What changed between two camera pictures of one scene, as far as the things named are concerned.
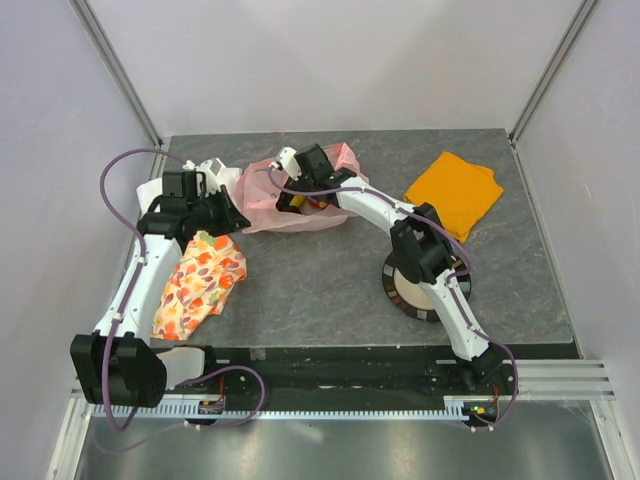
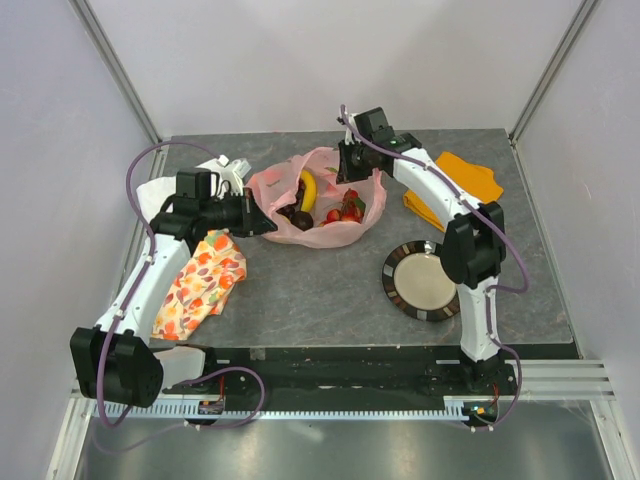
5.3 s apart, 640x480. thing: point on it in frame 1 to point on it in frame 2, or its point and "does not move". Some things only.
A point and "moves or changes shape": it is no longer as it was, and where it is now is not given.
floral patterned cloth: (198, 286) does not move
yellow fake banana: (298, 200) moves or changes shape
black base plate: (331, 373) does not move
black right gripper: (299, 184) to (346, 172)
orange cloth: (462, 193) does not move
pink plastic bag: (259, 186) moves or changes shape
